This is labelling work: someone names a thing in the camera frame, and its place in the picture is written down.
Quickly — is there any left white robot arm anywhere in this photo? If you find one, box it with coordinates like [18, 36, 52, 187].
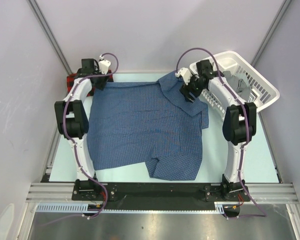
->
[54, 55, 111, 200]

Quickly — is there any grey shirt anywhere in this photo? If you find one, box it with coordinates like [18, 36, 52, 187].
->
[223, 71, 252, 102]

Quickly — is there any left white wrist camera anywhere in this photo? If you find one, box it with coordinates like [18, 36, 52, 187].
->
[98, 55, 112, 75]

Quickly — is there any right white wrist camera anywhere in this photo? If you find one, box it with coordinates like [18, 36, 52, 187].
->
[175, 67, 195, 86]

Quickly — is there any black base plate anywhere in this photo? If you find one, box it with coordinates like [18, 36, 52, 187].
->
[71, 179, 250, 212]

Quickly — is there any red black plaid shirt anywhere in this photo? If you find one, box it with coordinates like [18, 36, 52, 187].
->
[66, 68, 114, 97]

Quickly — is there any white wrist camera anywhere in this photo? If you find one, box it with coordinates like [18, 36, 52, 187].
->
[175, 67, 195, 86]
[98, 55, 112, 75]

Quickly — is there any aluminium rail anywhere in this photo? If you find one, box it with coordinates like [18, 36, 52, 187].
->
[25, 182, 299, 204]

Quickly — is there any blue checked shirt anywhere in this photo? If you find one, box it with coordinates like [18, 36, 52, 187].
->
[87, 72, 209, 181]

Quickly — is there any white plastic basket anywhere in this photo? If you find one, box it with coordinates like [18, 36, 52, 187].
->
[199, 51, 280, 124]

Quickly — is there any white slotted cable duct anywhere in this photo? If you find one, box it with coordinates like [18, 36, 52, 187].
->
[35, 203, 225, 214]

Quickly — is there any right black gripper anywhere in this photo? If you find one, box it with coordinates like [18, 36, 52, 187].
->
[179, 72, 206, 103]

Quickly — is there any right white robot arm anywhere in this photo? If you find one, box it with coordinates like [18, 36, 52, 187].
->
[175, 59, 257, 201]

